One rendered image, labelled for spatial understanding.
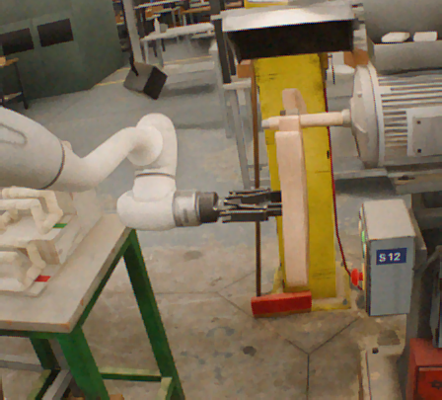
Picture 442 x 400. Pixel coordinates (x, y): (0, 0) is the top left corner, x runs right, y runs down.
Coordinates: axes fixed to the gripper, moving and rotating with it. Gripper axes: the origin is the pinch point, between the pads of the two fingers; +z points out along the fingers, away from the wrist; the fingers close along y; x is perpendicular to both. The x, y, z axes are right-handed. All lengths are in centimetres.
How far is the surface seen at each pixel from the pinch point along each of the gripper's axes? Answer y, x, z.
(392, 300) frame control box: 23.0, -13.7, 22.9
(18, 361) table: -32, -88, -126
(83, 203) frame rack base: -21, -7, -64
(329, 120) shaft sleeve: -9.2, 16.5, 11.6
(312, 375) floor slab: -51, -107, 1
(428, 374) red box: 9, -50, 36
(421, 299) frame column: -3.1, -33.5, 35.2
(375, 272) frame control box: 23.3, -6.0, 19.1
